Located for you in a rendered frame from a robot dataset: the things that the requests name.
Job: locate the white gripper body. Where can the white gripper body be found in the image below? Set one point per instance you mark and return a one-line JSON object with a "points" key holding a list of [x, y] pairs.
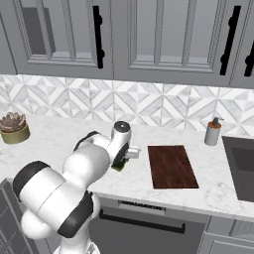
{"points": [[133, 152]]}

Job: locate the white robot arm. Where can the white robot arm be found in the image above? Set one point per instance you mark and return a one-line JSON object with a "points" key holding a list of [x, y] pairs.
{"points": [[66, 185]]}

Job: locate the green sponge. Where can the green sponge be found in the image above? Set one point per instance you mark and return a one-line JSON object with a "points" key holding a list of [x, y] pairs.
{"points": [[120, 165]]}

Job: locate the dark wooden cutting board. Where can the dark wooden cutting board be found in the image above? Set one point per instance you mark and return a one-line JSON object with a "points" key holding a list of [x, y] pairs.
{"points": [[171, 167]]}

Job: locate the grey dishwasher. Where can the grey dishwasher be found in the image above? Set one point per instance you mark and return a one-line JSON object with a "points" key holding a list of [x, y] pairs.
{"points": [[145, 228]]}

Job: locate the grey soap dispenser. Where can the grey soap dispenser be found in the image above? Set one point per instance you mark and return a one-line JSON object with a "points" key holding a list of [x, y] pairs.
{"points": [[212, 132]]}

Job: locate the dark sink basin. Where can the dark sink basin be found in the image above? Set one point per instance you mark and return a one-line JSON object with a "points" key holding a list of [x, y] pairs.
{"points": [[240, 165]]}

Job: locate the succulent in olive pot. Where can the succulent in olive pot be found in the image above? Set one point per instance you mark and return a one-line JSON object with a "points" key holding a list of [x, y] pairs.
{"points": [[14, 127]]}

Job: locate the grey wall cupboard door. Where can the grey wall cupboard door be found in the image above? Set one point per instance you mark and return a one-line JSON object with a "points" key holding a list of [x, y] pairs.
{"points": [[175, 39], [245, 53], [63, 36], [6, 46]]}

